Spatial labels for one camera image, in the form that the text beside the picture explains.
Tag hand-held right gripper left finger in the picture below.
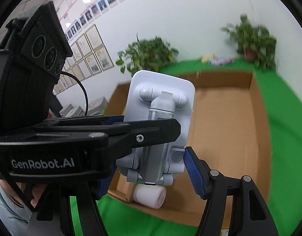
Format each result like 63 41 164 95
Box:
25 167 116 236

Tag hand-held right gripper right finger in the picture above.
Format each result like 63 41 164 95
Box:
184 146 279 236

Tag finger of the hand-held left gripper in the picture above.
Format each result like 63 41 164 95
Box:
47 115 125 128
102 118 181 161

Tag white plastic packaged item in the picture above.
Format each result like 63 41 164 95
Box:
116 70 196 186

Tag large cardboard box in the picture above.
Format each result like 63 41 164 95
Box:
102 71 272 228

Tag person's left hand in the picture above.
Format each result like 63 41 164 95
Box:
0 179 49 210

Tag grey plastic stool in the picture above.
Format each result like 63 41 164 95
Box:
60 104 75 117
69 106 86 116

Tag white paper roll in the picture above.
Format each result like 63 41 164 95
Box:
133 185 165 209

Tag bushy potted green plant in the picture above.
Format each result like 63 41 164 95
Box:
116 33 179 74

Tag colourful packet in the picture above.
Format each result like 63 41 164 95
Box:
209 56 233 66

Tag small potted green plant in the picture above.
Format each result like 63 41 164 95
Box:
221 15 277 70

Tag grey boxes by wall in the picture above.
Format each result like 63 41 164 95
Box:
88 97 108 115

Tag black cable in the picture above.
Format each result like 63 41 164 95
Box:
60 71 89 116

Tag group of framed wall certificates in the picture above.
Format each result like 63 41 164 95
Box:
53 24 114 95

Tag row of wall portrait photos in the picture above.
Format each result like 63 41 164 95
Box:
64 0 151 41

